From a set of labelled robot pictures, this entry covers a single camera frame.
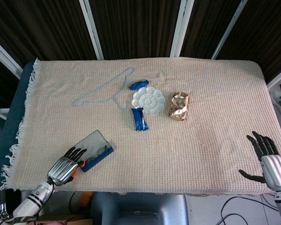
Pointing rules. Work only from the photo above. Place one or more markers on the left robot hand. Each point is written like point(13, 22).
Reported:
point(63, 170)

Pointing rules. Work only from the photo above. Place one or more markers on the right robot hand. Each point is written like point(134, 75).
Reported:
point(276, 171)

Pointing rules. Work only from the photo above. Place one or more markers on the blue glasses case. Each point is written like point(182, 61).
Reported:
point(91, 143)

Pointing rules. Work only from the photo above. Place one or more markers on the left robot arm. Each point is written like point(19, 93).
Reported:
point(32, 199)

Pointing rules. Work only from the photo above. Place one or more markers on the orange tool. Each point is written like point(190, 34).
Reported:
point(85, 199)

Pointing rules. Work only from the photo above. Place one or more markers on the cardboard box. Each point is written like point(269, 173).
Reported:
point(65, 220)

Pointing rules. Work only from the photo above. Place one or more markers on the chrome metal stand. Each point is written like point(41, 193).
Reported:
point(2, 206)

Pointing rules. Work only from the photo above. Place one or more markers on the teal padded table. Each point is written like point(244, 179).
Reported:
point(11, 117)

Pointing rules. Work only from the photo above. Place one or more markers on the grey plastic chair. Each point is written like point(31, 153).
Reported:
point(138, 208)

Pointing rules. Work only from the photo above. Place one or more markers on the long blue snack packet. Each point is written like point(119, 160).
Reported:
point(138, 122)

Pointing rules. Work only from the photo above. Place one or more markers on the beige waffle blanket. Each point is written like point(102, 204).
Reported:
point(178, 152)

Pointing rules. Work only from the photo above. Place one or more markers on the white flower paint palette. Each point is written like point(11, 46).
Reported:
point(150, 100)

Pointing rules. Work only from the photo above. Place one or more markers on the small blue snack packet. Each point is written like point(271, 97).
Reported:
point(138, 84)

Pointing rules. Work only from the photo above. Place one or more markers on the gold foil snack bag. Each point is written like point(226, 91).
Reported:
point(179, 106)

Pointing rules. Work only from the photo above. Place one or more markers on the dark brown slatted panel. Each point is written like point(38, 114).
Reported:
point(267, 35)
point(135, 25)
point(208, 23)
point(37, 28)

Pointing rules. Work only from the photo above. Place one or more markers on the white frame post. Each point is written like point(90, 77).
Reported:
point(4, 56)
point(229, 28)
point(181, 28)
point(279, 77)
point(91, 28)

